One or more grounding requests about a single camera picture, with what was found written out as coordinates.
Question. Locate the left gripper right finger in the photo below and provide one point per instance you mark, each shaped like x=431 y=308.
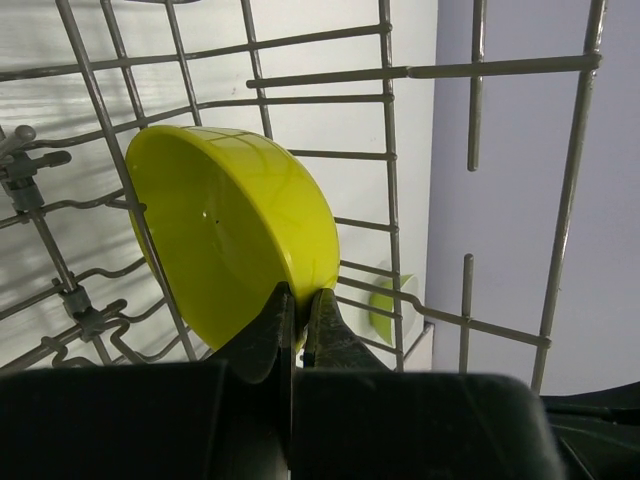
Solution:
x=379 y=424

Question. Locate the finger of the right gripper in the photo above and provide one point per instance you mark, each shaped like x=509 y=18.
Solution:
x=597 y=433

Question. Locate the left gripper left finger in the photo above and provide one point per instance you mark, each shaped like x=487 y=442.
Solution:
x=227 y=417

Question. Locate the lime green bowl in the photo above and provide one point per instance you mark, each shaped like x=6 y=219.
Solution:
x=231 y=214

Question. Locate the grey wire dish rack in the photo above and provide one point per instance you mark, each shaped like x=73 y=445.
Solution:
x=346 y=86

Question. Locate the white square bowl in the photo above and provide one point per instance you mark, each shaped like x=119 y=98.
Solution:
x=383 y=325

